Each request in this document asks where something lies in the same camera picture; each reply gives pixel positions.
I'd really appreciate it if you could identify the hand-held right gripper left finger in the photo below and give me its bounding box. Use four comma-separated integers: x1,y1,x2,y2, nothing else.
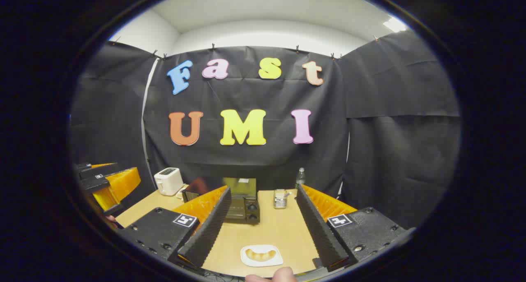
118,185,232,269

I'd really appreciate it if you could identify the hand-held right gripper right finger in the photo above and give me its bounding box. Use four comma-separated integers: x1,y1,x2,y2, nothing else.
296,185,407,273

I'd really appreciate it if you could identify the black electric oven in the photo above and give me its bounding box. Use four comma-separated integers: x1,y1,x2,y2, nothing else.
182,176,261,225

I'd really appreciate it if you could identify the golden croissant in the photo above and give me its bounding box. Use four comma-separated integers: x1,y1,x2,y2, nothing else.
245,249,277,262

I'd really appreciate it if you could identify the metal mesh basket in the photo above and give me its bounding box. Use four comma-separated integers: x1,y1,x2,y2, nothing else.
273,189,288,209

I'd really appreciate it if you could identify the white toaster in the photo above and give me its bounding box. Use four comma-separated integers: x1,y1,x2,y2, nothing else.
154,167,185,196

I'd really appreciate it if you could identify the white rectangular plate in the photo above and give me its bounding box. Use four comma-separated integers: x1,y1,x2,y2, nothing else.
240,244,284,268

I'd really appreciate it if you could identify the ceiling light panel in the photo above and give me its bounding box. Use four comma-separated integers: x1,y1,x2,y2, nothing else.
383,17,408,33

